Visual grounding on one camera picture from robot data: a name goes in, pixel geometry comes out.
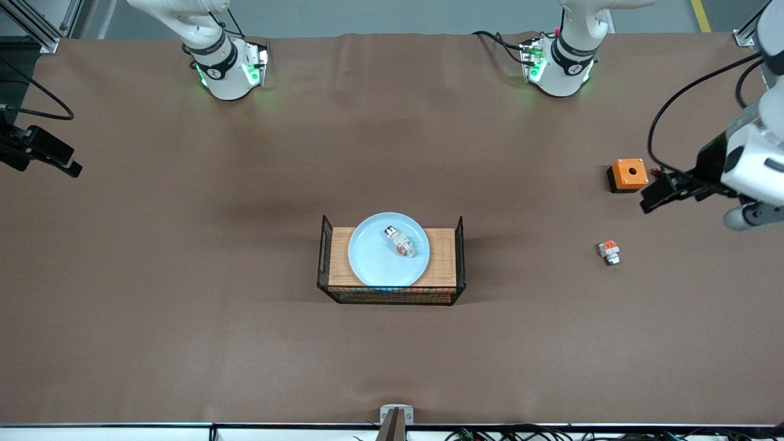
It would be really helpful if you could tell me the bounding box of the brown table cover sheet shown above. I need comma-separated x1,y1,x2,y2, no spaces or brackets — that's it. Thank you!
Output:
0,32,784,426

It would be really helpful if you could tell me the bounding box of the black cable bundle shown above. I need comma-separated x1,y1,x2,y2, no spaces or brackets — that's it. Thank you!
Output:
444,424,784,441

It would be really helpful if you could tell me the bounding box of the wooden board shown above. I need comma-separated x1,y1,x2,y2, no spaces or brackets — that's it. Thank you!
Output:
329,227,458,288

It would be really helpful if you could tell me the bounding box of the metal table edge bracket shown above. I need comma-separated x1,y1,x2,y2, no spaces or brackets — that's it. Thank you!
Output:
379,404,415,426

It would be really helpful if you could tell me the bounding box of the light blue plate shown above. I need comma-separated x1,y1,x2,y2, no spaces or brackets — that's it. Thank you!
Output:
347,211,431,289

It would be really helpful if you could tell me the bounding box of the brown wedge post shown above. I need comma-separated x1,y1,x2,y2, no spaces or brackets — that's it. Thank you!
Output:
375,409,408,441

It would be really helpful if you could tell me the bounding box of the white table edge strip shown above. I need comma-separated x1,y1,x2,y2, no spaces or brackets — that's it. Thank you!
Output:
0,423,784,441

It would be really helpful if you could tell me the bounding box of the black base cable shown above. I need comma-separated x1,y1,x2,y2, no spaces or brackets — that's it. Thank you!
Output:
208,0,247,39
472,31,529,65

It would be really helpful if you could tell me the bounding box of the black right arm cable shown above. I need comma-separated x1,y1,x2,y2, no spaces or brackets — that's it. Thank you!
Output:
0,58,75,121

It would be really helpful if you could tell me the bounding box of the orange button enclosure box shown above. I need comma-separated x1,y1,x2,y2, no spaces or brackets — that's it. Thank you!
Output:
606,158,649,194

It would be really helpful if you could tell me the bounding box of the long black left arm cable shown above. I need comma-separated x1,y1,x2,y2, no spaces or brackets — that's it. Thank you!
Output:
646,52,763,177

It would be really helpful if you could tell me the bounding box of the aluminium frame profile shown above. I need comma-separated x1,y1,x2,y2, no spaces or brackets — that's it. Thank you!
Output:
0,0,62,55
732,0,784,48

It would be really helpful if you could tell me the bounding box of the black wire basket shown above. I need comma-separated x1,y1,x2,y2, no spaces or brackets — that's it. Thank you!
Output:
317,214,467,306

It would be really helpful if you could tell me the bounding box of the black left base cable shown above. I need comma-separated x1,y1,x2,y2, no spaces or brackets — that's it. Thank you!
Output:
472,31,529,65

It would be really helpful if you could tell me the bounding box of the black right base cable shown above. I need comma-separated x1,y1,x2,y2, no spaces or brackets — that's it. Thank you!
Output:
208,0,247,39

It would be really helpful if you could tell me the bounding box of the short black left arm cable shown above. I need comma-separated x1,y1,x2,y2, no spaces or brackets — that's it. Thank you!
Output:
734,58,766,111

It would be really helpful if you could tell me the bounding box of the white red-capped push button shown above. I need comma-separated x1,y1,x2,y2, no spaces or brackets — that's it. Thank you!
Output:
383,225,417,258

